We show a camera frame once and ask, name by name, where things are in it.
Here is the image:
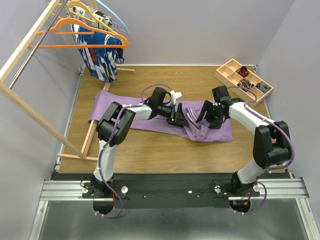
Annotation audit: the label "aluminium rail frame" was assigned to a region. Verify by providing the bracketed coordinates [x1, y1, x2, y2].
[27, 64, 320, 240]

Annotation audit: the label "metal hanging rod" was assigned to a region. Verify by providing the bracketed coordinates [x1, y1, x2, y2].
[8, 0, 71, 89]

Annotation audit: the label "red black rolled item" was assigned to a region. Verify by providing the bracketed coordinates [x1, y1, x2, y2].
[236, 66, 250, 78]

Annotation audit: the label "black mounting base plate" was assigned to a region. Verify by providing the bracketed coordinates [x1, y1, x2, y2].
[51, 172, 261, 214]

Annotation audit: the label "grey rolled item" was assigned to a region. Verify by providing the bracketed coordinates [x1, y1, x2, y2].
[255, 83, 271, 94]

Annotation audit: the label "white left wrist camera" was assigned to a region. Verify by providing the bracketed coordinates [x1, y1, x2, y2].
[170, 90, 182, 105]

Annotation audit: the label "patterned rolled item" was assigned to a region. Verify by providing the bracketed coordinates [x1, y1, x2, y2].
[237, 78, 255, 90]

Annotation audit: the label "orange plastic hanger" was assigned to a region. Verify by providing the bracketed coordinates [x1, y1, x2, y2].
[28, 17, 130, 49]

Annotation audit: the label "wooden compartment tray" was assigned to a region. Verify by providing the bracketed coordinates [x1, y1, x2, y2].
[214, 59, 274, 107]

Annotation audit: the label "purple trousers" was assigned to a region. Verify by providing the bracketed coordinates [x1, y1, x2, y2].
[88, 90, 234, 143]

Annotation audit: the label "wooden clothes rack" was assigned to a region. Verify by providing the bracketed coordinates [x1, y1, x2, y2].
[0, 0, 137, 161]

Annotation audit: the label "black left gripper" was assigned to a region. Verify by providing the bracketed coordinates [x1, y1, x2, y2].
[157, 103, 189, 128]

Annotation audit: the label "blue white patterned garment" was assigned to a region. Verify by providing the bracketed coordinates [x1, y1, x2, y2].
[70, 24, 125, 84]

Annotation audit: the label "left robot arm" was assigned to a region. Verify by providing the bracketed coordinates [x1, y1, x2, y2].
[90, 84, 188, 198]

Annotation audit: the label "black white printed garment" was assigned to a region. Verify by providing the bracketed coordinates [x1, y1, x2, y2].
[64, 3, 116, 32]

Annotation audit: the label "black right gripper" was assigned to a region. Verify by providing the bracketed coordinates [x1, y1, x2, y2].
[195, 100, 225, 130]

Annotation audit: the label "light blue hanger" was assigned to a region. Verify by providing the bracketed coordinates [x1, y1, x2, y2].
[95, 0, 131, 35]

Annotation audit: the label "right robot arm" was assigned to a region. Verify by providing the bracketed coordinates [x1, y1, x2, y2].
[197, 85, 295, 196]

